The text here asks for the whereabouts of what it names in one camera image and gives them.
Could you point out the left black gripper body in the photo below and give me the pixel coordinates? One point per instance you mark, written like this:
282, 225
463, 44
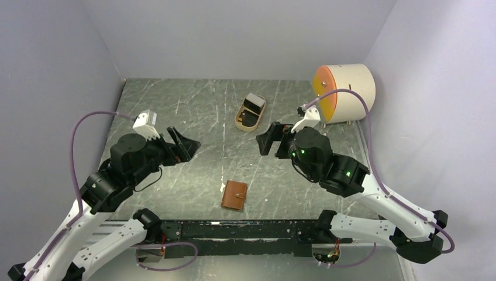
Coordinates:
158, 153

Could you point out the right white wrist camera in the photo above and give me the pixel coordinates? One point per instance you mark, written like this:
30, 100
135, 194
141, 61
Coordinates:
310, 118

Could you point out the beige oval card tray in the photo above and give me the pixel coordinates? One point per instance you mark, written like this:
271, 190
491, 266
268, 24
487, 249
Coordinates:
243, 128

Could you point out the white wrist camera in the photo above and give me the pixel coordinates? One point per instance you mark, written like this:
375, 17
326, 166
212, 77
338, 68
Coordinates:
310, 118
144, 125

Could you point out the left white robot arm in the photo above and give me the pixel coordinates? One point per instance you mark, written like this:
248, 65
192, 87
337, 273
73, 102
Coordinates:
65, 256

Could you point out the black card divider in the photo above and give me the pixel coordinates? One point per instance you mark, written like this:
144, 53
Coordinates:
254, 106

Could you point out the stack of white cards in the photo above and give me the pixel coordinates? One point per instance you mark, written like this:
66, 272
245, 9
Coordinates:
255, 97

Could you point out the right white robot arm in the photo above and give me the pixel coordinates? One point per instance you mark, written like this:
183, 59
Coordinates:
413, 232

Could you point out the brown leather card holder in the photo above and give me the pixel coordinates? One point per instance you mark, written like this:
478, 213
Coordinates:
234, 195

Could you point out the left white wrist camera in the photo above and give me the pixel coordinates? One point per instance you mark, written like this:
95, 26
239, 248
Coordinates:
144, 125

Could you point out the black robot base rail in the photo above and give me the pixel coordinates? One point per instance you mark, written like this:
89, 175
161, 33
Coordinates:
184, 238

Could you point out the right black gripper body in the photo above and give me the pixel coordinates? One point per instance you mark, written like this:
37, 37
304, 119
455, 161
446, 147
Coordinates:
305, 168

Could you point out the cream cylindrical cabinet orange door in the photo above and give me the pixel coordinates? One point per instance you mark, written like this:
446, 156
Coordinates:
343, 106

